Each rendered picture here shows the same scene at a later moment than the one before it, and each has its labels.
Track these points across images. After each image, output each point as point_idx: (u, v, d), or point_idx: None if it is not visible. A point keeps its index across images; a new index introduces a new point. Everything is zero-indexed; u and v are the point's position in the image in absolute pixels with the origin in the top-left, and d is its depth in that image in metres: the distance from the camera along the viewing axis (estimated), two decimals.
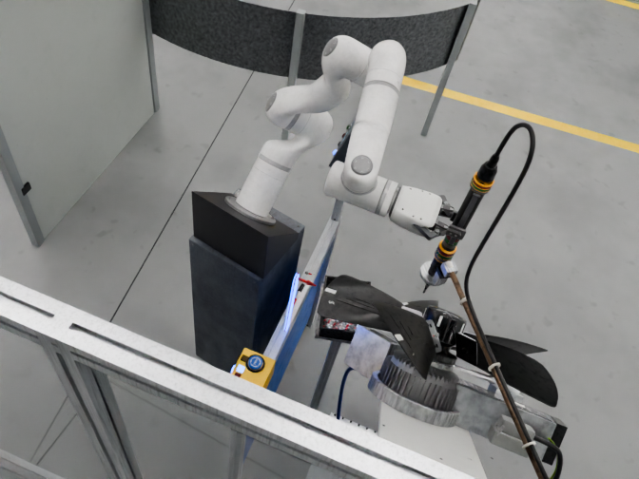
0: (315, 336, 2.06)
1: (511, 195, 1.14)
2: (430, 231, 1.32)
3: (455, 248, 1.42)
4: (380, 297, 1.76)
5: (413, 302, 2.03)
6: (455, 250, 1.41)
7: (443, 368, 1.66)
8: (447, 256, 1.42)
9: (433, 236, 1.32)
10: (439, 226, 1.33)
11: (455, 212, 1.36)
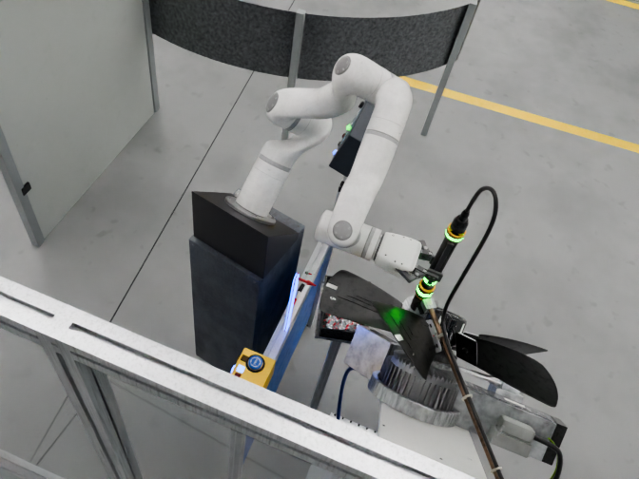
0: (315, 336, 2.06)
1: (478, 247, 1.27)
2: (410, 275, 1.46)
3: (435, 287, 1.56)
4: (381, 296, 1.75)
5: None
6: (434, 289, 1.55)
7: (443, 368, 1.66)
8: (426, 294, 1.55)
9: (413, 279, 1.46)
10: (418, 270, 1.47)
11: (433, 257, 1.50)
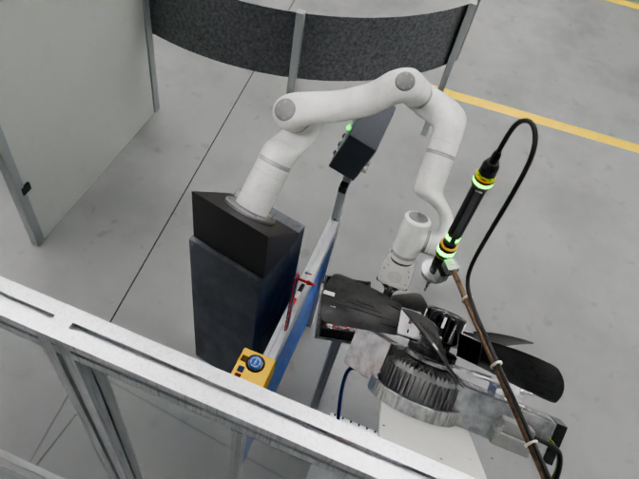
0: (315, 336, 2.06)
1: (513, 191, 1.13)
2: None
3: (456, 245, 1.41)
4: (417, 305, 1.89)
5: (507, 343, 1.91)
6: (455, 247, 1.40)
7: (420, 359, 1.66)
8: (448, 253, 1.41)
9: None
10: None
11: (389, 286, 1.99)
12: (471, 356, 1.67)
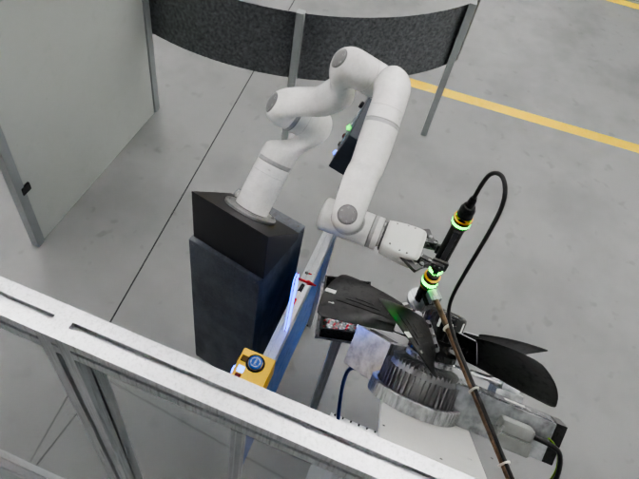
0: (315, 336, 2.06)
1: (486, 235, 1.24)
2: (415, 263, 1.43)
3: (439, 277, 1.52)
4: None
5: (523, 351, 1.85)
6: (438, 279, 1.52)
7: (416, 357, 1.67)
8: (432, 284, 1.52)
9: (417, 268, 1.42)
10: (424, 259, 1.43)
11: (438, 245, 1.46)
12: (469, 356, 1.65)
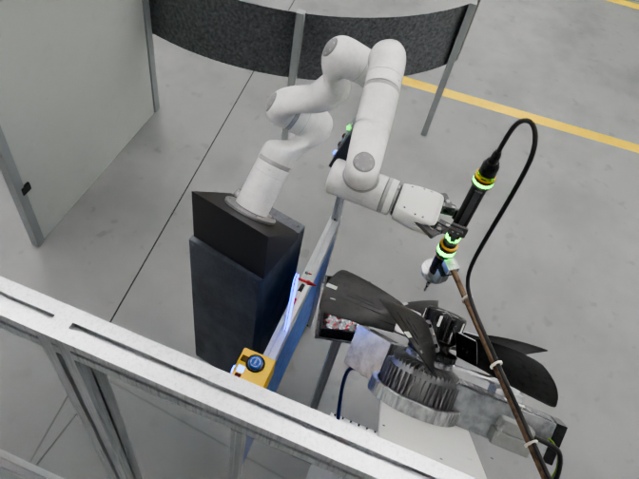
0: (315, 336, 2.06)
1: (513, 191, 1.13)
2: (432, 229, 1.32)
3: (456, 245, 1.41)
4: None
5: (523, 351, 1.85)
6: (455, 247, 1.40)
7: (416, 357, 1.67)
8: (448, 253, 1.41)
9: (435, 234, 1.31)
10: (441, 224, 1.32)
11: (456, 210, 1.35)
12: (469, 356, 1.65)
